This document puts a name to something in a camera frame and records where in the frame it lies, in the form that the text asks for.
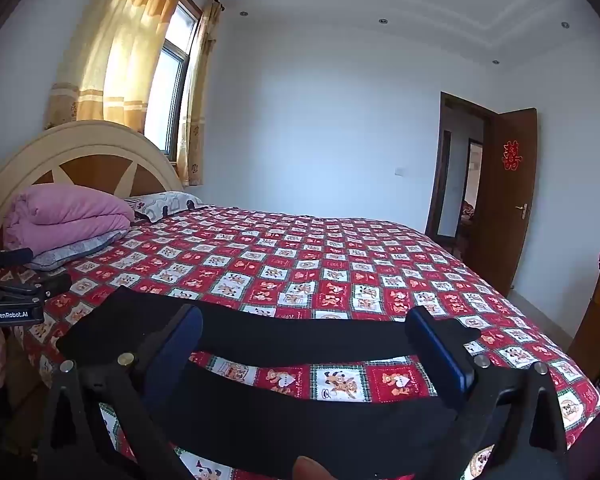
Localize narrow yellow curtain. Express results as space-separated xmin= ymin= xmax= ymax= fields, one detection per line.
xmin=176 ymin=0 xmax=221 ymax=187

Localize brown door frame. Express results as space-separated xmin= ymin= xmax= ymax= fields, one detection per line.
xmin=425 ymin=91 xmax=496 ymax=261

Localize brown wooden door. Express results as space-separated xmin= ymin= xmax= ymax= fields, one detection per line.
xmin=462 ymin=108 xmax=538 ymax=298

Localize white patterned pillow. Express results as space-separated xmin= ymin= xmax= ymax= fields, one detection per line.
xmin=125 ymin=191 xmax=206 ymax=224

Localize red printed bed blanket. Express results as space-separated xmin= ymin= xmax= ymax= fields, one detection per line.
xmin=0 ymin=204 xmax=600 ymax=480

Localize black pants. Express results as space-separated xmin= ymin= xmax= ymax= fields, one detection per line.
xmin=55 ymin=285 xmax=483 ymax=480

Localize red paper door decoration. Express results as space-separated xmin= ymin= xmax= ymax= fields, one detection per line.
xmin=501 ymin=140 xmax=523 ymax=172

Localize wooden cabinet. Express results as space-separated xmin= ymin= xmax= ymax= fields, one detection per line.
xmin=567 ymin=270 xmax=600 ymax=386

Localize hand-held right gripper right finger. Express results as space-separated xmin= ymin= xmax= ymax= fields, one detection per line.
xmin=405 ymin=305 xmax=568 ymax=480

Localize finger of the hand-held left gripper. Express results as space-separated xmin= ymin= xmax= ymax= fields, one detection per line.
xmin=27 ymin=272 xmax=73 ymax=297
xmin=0 ymin=247 xmax=34 ymax=267

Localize window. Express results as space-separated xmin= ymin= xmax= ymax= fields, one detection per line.
xmin=142 ymin=0 xmax=203 ymax=158

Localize person's right hand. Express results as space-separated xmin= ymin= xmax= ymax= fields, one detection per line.
xmin=292 ymin=456 xmax=333 ymax=480

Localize wide yellow curtain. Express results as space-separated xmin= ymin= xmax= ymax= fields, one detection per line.
xmin=42 ymin=0 xmax=191 ymax=133

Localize folded pink quilt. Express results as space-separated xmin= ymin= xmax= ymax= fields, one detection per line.
xmin=2 ymin=183 xmax=136 ymax=256

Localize grey floral folded quilt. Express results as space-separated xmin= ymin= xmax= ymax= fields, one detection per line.
xmin=25 ymin=227 xmax=131 ymax=272

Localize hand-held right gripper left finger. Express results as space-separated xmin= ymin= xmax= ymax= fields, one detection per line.
xmin=35 ymin=304 xmax=206 ymax=480

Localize cream and brown headboard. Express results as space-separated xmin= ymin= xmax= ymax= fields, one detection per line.
xmin=0 ymin=120 xmax=183 ymax=251

